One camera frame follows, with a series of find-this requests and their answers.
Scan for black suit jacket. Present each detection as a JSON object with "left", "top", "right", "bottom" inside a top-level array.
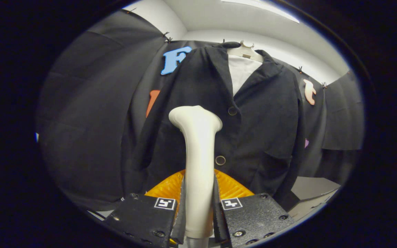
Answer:
[{"left": 123, "top": 41, "right": 306, "bottom": 207}]

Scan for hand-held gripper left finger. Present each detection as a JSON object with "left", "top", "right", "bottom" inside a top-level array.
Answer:
[{"left": 102, "top": 169, "right": 187, "bottom": 248}]

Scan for grey cabinet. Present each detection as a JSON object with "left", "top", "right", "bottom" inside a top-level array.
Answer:
[{"left": 288, "top": 176, "right": 341, "bottom": 221}]

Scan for cream clothes hanger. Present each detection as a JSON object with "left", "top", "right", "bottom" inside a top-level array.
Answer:
[{"left": 227, "top": 40, "right": 264, "bottom": 63}]

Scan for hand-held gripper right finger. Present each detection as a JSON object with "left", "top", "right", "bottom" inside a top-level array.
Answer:
[{"left": 213, "top": 169, "right": 297, "bottom": 248}]

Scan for white garment steamer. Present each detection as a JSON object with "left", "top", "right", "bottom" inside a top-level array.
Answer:
[{"left": 168, "top": 105, "right": 223, "bottom": 248}]

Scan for black backdrop cloth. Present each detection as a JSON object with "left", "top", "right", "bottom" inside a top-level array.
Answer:
[{"left": 37, "top": 9, "right": 364, "bottom": 212}]

